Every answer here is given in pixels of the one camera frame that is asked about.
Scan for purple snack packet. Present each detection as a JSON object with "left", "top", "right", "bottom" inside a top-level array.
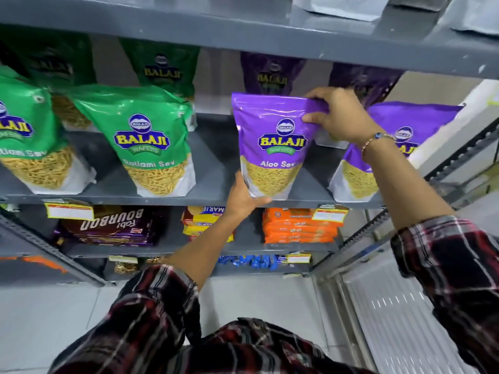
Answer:
[
  {"left": 232, "top": 93, "right": 330, "bottom": 201},
  {"left": 240, "top": 52, "right": 307, "bottom": 96},
  {"left": 329, "top": 101, "right": 465, "bottom": 203},
  {"left": 329, "top": 62, "right": 405, "bottom": 109}
]

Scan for stack of brown biscuit packets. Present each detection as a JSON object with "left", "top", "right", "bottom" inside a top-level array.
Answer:
[{"left": 55, "top": 206, "right": 161, "bottom": 246}]

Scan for person's right hand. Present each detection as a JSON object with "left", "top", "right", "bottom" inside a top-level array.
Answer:
[{"left": 302, "top": 87, "right": 385, "bottom": 147}]

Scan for person's left forearm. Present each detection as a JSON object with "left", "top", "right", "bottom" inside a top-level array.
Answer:
[{"left": 165, "top": 213, "right": 239, "bottom": 291}]

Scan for grey slotted side rack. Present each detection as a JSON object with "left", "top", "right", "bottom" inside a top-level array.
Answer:
[{"left": 311, "top": 117, "right": 499, "bottom": 278}]

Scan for red plaid shirt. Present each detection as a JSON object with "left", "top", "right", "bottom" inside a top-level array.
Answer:
[{"left": 48, "top": 215, "right": 499, "bottom": 374}]

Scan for green snack packet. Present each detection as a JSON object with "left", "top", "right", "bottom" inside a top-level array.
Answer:
[
  {"left": 69, "top": 85, "right": 196, "bottom": 198},
  {"left": 119, "top": 37, "right": 201, "bottom": 99},
  {"left": 0, "top": 66, "right": 97, "bottom": 195},
  {"left": 0, "top": 26, "right": 97, "bottom": 131}
]

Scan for grey rack with orange mark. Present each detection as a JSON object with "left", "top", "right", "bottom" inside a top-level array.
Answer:
[{"left": 0, "top": 212, "right": 108, "bottom": 288}]

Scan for grey metal shelf rack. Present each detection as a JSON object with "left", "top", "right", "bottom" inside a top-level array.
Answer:
[{"left": 0, "top": 0, "right": 499, "bottom": 287}]

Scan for row of blue packets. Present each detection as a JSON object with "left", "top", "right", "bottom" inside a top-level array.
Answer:
[{"left": 217, "top": 255, "right": 288, "bottom": 271}]

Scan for white ribbed panel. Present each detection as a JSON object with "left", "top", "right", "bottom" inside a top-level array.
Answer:
[{"left": 340, "top": 245, "right": 481, "bottom": 374}]

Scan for stack of orange biscuit packets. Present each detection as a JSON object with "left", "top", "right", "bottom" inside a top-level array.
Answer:
[{"left": 262, "top": 208, "right": 340, "bottom": 244}]

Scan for white pouch packet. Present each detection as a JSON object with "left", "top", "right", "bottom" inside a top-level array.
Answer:
[
  {"left": 440, "top": 0, "right": 499, "bottom": 36},
  {"left": 390, "top": 0, "right": 453, "bottom": 12},
  {"left": 292, "top": 0, "right": 391, "bottom": 22}
]

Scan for person's left hand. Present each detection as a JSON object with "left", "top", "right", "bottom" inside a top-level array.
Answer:
[{"left": 225, "top": 171, "right": 272, "bottom": 222}]

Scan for person's right forearm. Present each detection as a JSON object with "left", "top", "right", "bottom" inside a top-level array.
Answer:
[{"left": 362, "top": 137, "right": 456, "bottom": 231}]

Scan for beaded bracelet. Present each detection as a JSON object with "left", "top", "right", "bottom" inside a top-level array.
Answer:
[{"left": 360, "top": 132, "right": 397, "bottom": 157}]

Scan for golden wrapped packets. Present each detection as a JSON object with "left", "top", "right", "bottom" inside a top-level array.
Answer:
[{"left": 112, "top": 256, "right": 166, "bottom": 275}]

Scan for stack of yellow biscuit packets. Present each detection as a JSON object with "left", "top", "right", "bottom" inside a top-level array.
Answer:
[{"left": 181, "top": 206, "right": 235, "bottom": 243}]

